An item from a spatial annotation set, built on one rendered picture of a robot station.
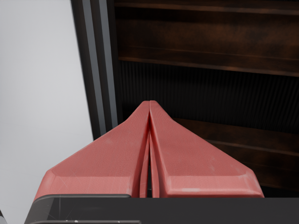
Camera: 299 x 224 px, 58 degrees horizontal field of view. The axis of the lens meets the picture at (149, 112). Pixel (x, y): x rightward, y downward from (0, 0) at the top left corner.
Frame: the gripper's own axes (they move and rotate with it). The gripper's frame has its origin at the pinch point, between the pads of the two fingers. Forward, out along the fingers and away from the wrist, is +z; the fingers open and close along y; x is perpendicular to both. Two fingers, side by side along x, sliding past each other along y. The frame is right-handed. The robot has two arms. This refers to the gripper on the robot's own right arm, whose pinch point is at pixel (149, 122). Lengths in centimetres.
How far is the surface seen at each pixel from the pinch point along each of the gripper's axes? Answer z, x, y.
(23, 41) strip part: 13.4, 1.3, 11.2
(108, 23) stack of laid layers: 15.3, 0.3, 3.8
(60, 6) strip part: 12.4, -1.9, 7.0
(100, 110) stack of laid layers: 13.5, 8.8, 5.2
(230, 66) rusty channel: 22.5, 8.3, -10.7
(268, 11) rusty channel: 21.9, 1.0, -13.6
